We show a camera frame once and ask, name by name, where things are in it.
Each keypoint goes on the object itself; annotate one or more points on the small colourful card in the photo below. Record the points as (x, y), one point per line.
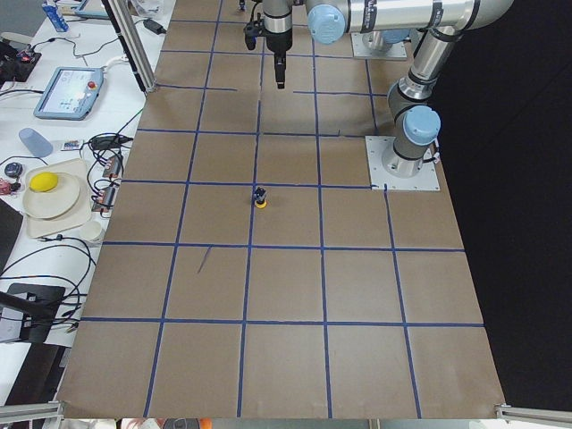
(72, 145)

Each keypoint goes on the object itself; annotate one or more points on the black monitor stand base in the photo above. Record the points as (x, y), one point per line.
(39, 303)

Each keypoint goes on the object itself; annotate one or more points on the aluminium corner profile right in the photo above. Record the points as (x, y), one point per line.
(534, 415)

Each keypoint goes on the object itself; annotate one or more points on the beige rectangular tray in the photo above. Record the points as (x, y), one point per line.
(79, 214)

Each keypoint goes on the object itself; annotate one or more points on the aluminium corner profile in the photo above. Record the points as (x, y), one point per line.
(30, 412)
(534, 415)

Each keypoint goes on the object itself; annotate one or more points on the yellow lemon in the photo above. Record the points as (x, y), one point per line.
(43, 182)

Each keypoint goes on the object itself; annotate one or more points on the second arm base plate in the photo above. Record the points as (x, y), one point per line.
(378, 45)

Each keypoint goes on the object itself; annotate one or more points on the aluminium corner profile left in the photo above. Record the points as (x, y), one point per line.
(30, 412)

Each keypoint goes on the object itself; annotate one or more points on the silver blue-capped robot arm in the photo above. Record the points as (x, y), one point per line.
(443, 22)

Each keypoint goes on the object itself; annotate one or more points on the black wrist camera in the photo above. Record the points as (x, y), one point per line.
(253, 29)

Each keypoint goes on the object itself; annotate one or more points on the white paper cup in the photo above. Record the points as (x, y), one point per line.
(92, 233)

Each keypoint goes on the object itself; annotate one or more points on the small dark round device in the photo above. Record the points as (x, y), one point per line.
(13, 170)

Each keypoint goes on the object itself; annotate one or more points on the aluminium frame post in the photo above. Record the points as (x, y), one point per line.
(125, 29)

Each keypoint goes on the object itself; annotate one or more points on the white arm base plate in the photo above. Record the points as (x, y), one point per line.
(388, 171)

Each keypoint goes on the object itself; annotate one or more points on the black electronics board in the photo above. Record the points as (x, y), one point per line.
(17, 65)

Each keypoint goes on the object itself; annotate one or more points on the black power adapter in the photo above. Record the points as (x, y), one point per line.
(154, 26)

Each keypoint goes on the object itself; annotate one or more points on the blue teach pendant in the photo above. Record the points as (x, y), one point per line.
(70, 94)

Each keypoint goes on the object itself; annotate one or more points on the small circuit board module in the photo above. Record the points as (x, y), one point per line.
(113, 167)

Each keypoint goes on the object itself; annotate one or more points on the translucent blue cup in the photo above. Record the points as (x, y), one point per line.
(36, 143)

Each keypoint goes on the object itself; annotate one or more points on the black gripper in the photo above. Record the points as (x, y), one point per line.
(278, 41)

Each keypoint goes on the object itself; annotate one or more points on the beige round plate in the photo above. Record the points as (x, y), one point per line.
(47, 205)

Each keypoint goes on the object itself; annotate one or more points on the blue white carton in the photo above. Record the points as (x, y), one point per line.
(55, 16)

